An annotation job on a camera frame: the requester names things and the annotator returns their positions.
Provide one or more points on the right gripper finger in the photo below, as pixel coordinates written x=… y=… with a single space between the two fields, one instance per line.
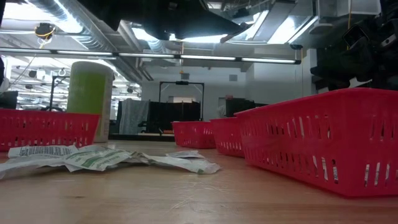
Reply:
x=339 y=85
x=342 y=63

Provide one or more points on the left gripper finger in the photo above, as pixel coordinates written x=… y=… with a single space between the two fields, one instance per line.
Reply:
x=205 y=25

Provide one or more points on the red plastic basket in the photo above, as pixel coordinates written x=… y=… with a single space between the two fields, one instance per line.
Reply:
x=311 y=140
x=227 y=133
x=192 y=130
x=46 y=124

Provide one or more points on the plain white long packet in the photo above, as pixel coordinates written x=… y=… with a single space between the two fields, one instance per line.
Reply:
x=25 y=166

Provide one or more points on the ceiling light panel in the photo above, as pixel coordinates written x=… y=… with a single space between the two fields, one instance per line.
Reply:
x=205 y=39

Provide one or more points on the LED light bar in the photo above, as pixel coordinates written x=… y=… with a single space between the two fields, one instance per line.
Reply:
x=149 y=55

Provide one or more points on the black cabinet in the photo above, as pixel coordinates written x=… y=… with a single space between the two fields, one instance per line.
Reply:
x=239 y=107

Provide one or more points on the black curtain panel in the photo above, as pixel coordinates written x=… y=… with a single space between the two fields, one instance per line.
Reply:
x=174 y=115

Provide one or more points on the white green wipes canister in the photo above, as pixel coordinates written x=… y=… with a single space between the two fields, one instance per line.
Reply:
x=88 y=93

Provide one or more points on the grey cloth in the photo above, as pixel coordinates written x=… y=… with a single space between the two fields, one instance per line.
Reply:
x=133 y=116

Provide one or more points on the green striped white packet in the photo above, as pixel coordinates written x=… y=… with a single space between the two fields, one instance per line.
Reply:
x=93 y=160

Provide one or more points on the black monitor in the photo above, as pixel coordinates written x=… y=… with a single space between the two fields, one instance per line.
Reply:
x=8 y=101

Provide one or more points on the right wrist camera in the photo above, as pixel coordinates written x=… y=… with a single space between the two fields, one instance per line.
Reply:
x=356 y=35

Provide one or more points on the black background rig frame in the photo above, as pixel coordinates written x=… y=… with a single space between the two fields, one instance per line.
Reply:
x=182 y=82

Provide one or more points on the black overhead camera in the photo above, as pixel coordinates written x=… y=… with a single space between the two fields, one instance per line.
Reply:
x=45 y=30

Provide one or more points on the black rack frame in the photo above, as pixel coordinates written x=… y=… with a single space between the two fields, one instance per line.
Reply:
x=51 y=93

